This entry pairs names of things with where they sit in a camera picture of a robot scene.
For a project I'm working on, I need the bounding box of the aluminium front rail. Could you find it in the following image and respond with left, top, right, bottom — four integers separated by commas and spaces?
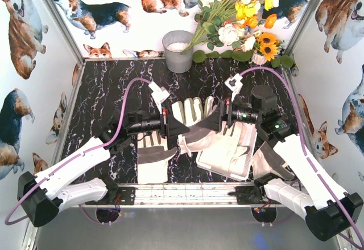
34, 183, 342, 207

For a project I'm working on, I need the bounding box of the left aluminium post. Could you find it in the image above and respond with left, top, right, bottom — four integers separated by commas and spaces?
31, 0, 86, 63

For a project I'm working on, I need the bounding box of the white perforated storage basket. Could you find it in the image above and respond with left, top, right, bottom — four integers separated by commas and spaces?
195, 118, 257, 182

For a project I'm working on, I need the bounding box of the right aluminium post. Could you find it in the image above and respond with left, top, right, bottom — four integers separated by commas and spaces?
283, 0, 320, 56

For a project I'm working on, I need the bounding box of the aluminium post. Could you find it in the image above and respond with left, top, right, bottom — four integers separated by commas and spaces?
283, 0, 320, 56
31, 0, 86, 63

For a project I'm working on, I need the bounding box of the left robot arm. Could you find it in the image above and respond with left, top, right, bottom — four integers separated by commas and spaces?
17, 99, 189, 227

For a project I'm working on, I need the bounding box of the small white sunflower pot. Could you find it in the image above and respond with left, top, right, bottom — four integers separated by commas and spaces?
251, 52, 268, 65

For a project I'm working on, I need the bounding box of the grey metal bucket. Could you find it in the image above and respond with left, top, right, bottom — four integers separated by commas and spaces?
162, 30, 193, 73

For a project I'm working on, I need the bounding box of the artificial flower bouquet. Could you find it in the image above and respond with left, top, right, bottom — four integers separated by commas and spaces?
185, 0, 279, 52

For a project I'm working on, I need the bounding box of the white glove green fingers back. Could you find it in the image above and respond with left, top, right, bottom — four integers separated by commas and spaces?
172, 96, 226, 157

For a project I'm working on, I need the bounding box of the white glove grey palm patch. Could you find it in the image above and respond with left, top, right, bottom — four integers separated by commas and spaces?
137, 131, 177, 185

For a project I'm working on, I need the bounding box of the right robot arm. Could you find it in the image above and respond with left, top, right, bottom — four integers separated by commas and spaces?
198, 85, 363, 241

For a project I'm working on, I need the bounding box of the glove beside basket right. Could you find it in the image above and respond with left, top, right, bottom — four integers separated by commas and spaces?
251, 142, 294, 181

